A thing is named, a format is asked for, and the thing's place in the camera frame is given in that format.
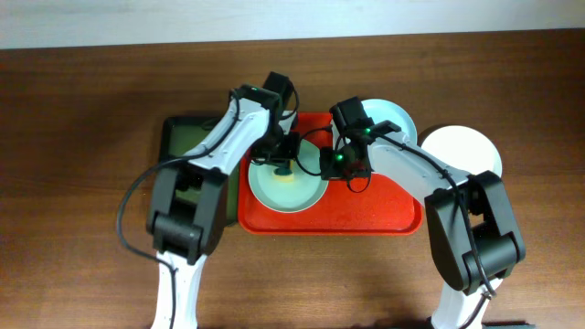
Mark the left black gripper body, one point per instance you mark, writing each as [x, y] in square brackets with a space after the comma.
[278, 154]

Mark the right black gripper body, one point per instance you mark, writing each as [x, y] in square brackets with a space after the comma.
[334, 166]

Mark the green yellow sponge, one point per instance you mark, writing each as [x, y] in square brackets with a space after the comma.
[284, 175]

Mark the pale green plate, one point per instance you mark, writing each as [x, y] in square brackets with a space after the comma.
[303, 192]

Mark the light blue plate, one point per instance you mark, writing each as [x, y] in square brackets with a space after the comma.
[380, 110]

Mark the white plate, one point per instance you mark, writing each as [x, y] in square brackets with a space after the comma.
[464, 148]

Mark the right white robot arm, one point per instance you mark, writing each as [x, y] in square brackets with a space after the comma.
[474, 236]

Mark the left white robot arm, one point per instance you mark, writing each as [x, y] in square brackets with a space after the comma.
[189, 204]

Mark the red plastic tray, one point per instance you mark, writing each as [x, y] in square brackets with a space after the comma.
[383, 209]

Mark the dark green tray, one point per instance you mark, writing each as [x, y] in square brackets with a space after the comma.
[182, 133]

